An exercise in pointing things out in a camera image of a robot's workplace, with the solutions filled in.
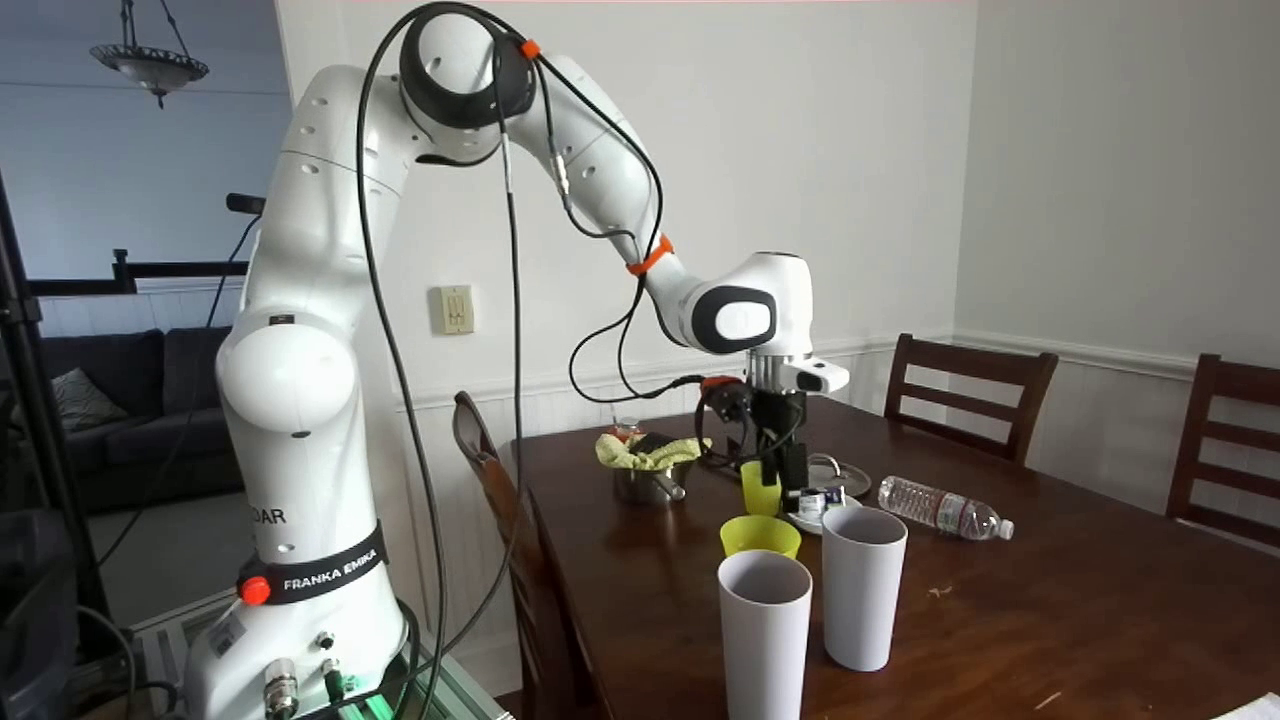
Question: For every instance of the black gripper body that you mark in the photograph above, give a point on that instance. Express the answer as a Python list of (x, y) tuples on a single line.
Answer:
[(773, 421)]

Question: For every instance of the white bowl with items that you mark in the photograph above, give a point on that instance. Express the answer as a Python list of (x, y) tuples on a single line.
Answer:
[(805, 509)]

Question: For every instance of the dark sofa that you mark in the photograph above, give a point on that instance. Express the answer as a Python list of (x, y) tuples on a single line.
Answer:
[(143, 417)]

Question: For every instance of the brown wooden chair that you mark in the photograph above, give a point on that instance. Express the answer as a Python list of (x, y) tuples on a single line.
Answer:
[(540, 630)]

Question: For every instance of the wall light switch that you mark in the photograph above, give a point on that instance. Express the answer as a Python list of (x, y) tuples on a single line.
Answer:
[(454, 309)]

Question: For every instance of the hanging ceiling lamp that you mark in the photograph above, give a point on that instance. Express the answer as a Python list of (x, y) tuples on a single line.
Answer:
[(147, 65)]

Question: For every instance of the pot with yellow cloth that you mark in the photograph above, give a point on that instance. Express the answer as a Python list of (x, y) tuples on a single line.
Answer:
[(644, 466)]

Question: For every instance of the dark wooden chair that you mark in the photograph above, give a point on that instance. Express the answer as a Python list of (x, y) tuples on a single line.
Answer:
[(978, 397), (1228, 446)]

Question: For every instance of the white tall cup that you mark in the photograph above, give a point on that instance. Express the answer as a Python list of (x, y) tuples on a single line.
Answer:
[(860, 586), (765, 604)]

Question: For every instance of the clear plastic water bottle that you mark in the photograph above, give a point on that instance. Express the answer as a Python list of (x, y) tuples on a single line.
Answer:
[(943, 509)]

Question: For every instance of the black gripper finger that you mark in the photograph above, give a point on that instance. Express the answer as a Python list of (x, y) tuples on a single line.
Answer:
[(793, 471), (769, 474)]

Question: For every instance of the yellow plastic bowl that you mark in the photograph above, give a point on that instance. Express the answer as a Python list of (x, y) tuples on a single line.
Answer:
[(762, 533)]

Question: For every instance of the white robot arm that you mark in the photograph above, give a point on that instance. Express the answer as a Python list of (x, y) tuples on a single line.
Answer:
[(318, 624)]

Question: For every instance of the glass pot lid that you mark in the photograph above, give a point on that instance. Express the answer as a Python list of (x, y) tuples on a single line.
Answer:
[(832, 476)]

